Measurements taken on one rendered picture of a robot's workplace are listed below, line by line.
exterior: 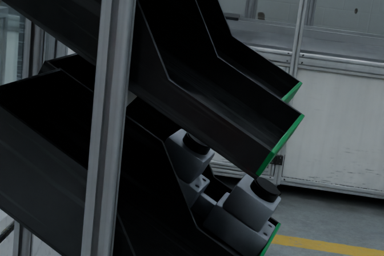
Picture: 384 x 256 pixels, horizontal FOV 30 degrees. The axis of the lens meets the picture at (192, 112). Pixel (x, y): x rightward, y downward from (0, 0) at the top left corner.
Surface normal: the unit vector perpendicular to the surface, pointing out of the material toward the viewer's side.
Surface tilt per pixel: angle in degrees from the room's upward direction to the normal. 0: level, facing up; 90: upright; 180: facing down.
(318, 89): 90
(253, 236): 90
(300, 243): 0
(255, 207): 90
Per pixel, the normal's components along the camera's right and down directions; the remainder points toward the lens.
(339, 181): -0.11, 0.22
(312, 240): 0.11, -0.96
